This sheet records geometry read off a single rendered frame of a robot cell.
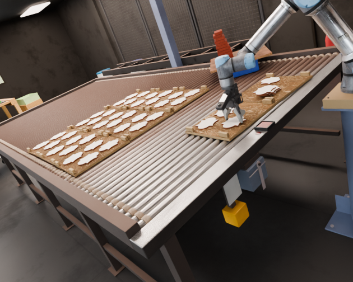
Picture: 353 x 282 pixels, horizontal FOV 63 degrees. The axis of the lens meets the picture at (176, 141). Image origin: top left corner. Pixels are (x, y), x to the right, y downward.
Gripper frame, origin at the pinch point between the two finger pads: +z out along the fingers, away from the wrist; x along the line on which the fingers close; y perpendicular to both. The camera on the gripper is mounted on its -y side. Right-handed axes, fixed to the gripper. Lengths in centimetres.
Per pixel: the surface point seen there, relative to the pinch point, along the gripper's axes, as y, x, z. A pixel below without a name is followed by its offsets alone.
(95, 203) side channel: -82, 13, 3
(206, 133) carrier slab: -13.6, 8.4, 1.7
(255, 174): -18.5, -24.1, 17.1
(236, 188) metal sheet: -30.6, -22.1, 17.6
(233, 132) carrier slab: -9.3, -7.7, 1.4
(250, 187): -22.6, -23.0, 22.2
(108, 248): -75, 73, 71
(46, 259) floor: -112, 155, 100
